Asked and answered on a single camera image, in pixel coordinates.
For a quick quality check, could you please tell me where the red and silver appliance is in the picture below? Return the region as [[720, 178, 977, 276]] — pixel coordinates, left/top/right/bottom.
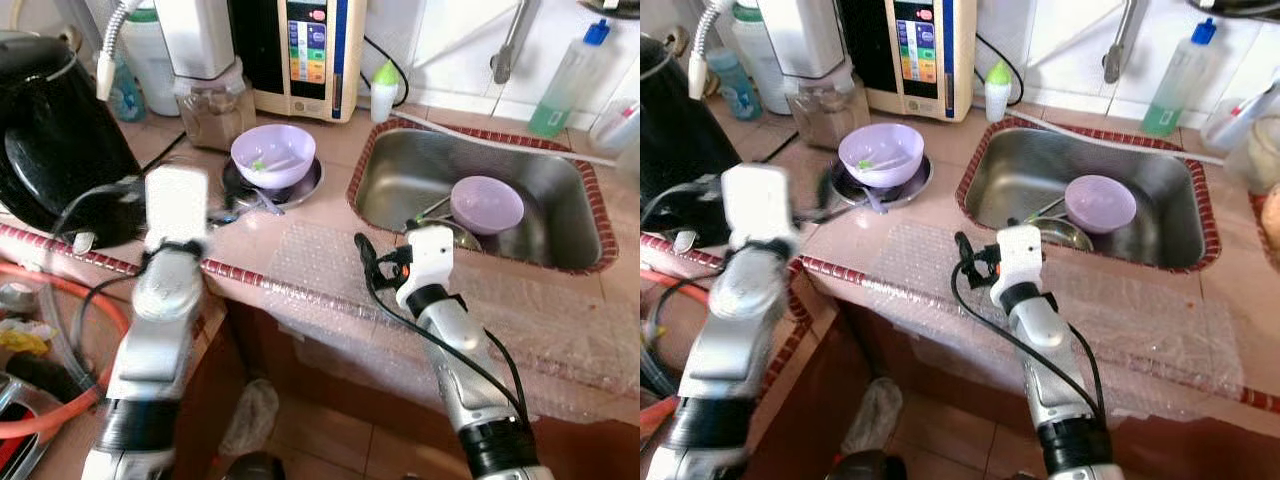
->
[[0, 372, 61, 480]]

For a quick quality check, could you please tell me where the clear plastic container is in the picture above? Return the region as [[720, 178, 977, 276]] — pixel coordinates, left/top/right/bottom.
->
[[1200, 90, 1280, 151], [588, 98, 641, 156]]

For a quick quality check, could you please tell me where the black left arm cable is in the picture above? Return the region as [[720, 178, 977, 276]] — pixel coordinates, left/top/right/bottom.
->
[[642, 175, 726, 386], [50, 178, 146, 386]]

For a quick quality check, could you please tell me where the large white bottle green cap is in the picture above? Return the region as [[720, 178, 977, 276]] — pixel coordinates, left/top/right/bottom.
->
[[728, 0, 791, 89], [118, 5, 181, 116]]

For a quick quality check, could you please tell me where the green soap bottle blue cap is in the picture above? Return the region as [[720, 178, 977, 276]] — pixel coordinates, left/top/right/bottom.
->
[[1142, 18, 1219, 138], [527, 18, 611, 139]]

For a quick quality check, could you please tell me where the small white bottle green cap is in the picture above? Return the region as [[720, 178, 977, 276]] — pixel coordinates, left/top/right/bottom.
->
[[370, 60, 401, 124], [983, 60, 1012, 124]]

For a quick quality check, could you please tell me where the black cylindrical item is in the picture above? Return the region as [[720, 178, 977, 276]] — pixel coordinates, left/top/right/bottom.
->
[[5, 355, 101, 401]]

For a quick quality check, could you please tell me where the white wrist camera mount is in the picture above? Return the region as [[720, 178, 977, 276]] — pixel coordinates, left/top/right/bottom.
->
[[143, 165, 213, 251], [990, 225, 1046, 306], [720, 163, 801, 251], [395, 225, 458, 311]]

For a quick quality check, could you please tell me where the stainless steel sink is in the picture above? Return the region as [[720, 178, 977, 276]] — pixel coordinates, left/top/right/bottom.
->
[[346, 118, 619, 276], [955, 118, 1223, 274]]

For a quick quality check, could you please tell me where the yellow crumpled item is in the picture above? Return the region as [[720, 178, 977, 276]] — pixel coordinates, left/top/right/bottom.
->
[[0, 320, 51, 356]]

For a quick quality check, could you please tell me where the glass jar with brown powder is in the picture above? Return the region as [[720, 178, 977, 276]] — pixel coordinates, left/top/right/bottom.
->
[[175, 60, 257, 153], [785, 60, 869, 151]]

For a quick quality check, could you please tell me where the dark robot leg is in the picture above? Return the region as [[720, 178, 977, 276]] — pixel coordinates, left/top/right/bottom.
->
[[220, 452, 286, 480], [825, 450, 906, 480]]

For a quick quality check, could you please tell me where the teal plastic bottle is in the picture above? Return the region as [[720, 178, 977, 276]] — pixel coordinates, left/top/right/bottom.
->
[[705, 48, 763, 123], [108, 55, 148, 123]]

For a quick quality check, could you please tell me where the grey metal faucet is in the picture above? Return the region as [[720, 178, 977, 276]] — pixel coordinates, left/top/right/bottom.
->
[[490, 0, 541, 85], [1103, 0, 1151, 85]]

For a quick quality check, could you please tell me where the black appliance power cable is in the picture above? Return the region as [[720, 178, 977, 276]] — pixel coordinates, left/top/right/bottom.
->
[[362, 35, 411, 109], [975, 35, 1023, 107]]

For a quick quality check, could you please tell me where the black electric kettle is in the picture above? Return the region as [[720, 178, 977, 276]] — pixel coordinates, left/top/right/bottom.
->
[[640, 35, 743, 251], [0, 30, 146, 251]]

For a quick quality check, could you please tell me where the white water filter unit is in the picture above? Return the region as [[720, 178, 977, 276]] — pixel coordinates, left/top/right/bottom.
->
[[757, 0, 851, 81], [152, 0, 236, 81]]

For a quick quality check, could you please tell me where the purple plastic bowl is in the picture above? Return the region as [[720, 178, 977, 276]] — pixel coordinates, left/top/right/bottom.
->
[[230, 124, 318, 191], [1063, 175, 1138, 235], [838, 123, 926, 189], [449, 176, 525, 236]]

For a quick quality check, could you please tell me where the clear bubble wrap sheet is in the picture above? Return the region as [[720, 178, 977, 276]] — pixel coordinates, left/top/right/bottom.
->
[[255, 220, 641, 421], [865, 222, 1246, 421]]

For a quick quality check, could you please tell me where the grey round disc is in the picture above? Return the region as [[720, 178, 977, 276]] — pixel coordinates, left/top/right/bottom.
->
[[0, 283, 41, 316]]

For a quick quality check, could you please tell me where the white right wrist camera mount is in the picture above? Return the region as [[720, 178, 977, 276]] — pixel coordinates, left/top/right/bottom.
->
[[990, 225, 1046, 306], [395, 225, 458, 311]]

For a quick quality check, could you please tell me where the cream water ionizer appliance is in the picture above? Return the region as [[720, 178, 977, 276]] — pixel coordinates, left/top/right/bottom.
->
[[838, 0, 979, 123], [228, 0, 367, 123]]

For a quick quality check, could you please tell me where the small steel bowl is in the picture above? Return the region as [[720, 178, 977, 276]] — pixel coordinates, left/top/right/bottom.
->
[[1030, 215, 1094, 253], [405, 215, 486, 256]]

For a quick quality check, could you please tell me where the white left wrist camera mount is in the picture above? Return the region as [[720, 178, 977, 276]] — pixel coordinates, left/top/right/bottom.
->
[[143, 165, 213, 251], [720, 163, 801, 251]]

